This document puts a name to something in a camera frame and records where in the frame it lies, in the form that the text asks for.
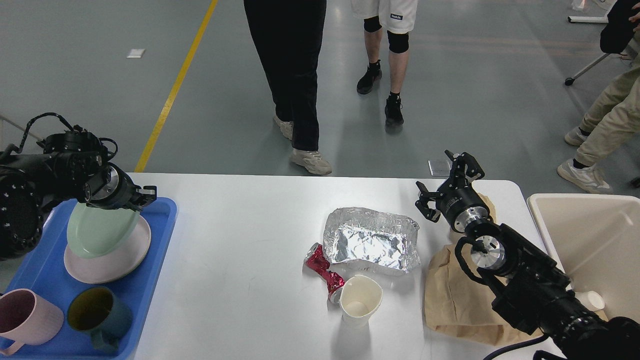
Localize green plate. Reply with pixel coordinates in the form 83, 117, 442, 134
66, 203, 140, 259

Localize crushed red can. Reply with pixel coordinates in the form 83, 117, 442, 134
304, 243, 345, 305

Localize pink plate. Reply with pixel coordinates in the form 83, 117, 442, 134
63, 216, 152, 284

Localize rolling stand leg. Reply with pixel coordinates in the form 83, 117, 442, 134
563, 53, 611, 87

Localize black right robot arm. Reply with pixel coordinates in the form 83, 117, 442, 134
415, 150, 640, 360

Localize blue plastic tray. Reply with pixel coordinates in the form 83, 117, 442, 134
7, 197, 178, 360

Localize person in white shorts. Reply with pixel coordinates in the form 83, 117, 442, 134
350, 0, 419, 127

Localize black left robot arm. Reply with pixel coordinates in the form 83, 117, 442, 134
0, 112, 157, 261

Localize aluminium foil tray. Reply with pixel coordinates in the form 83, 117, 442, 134
322, 207, 421, 276

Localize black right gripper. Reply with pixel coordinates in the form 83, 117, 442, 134
414, 150, 493, 234

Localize person in black trousers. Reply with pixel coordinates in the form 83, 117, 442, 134
243, 0, 332, 176

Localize dark teal mug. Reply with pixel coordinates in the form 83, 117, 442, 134
66, 286, 133, 354

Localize white paper cup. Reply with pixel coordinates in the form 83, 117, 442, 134
339, 275, 384, 328

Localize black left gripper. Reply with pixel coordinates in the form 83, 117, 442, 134
84, 162, 157, 211

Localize brown paper bag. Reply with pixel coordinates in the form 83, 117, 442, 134
424, 193, 610, 347

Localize grey floor plate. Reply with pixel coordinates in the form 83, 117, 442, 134
428, 159, 452, 178

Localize person in khaki trousers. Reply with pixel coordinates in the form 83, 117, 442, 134
556, 0, 640, 195

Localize pink mug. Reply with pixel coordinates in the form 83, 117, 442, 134
0, 288, 64, 356

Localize beige plastic bin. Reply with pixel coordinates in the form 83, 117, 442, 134
526, 193, 640, 321

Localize small white cup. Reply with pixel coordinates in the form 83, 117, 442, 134
574, 291, 606, 312

